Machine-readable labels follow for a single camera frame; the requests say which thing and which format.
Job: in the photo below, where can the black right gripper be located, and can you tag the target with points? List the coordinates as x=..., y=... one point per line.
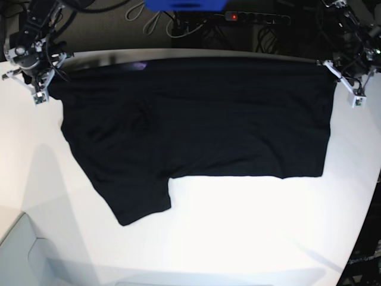
x=34, y=73

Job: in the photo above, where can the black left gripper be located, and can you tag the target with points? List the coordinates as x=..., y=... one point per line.
x=355, y=70

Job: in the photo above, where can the black t-shirt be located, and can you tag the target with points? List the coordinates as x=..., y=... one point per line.
x=131, y=131

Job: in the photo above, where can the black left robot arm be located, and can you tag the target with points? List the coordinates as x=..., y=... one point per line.
x=352, y=30

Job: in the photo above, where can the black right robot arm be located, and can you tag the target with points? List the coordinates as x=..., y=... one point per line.
x=32, y=49

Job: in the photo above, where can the black power strip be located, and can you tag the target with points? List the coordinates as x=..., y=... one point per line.
x=257, y=18

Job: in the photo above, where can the blue box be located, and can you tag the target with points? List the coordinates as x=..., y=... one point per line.
x=185, y=5

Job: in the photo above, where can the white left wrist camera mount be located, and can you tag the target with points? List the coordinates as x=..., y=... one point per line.
x=355, y=87

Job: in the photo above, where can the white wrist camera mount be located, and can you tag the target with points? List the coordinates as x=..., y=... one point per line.
x=355, y=87
x=39, y=93

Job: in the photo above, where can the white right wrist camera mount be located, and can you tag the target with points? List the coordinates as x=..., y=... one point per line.
x=39, y=93

